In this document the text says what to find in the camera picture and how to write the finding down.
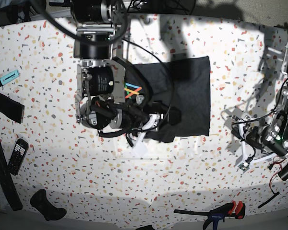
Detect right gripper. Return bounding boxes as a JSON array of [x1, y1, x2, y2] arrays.
[[126, 107, 181, 157]]

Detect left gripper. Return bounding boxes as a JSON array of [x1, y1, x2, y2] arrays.
[[231, 114, 276, 168]]

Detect dark grey T-shirt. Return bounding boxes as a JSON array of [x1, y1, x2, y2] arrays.
[[134, 56, 211, 140]]

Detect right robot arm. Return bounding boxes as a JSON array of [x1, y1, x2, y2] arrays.
[[71, 0, 181, 154]]

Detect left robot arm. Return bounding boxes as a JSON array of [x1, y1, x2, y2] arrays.
[[231, 42, 288, 171]]

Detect small black stick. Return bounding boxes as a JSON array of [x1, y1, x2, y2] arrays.
[[258, 192, 280, 208]]

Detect black remote control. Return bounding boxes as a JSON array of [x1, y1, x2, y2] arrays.
[[8, 138, 29, 176]]

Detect black game controller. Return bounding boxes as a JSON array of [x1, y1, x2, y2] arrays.
[[30, 189, 67, 221]]

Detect light blue highlighter marker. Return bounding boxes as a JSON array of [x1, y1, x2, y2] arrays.
[[0, 70, 20, 87]]

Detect long black tube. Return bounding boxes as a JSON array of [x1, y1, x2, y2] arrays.
[[0, 142, 23, 211]]

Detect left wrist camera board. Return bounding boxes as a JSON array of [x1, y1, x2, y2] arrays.
[[238, 161, 250, 172]]

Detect black cables behind table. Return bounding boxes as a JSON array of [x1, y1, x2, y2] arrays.
[[127, 0, 195, 14]]

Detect black fabric strap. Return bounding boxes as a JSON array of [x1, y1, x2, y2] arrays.
[[0, 89, 25, 124]]

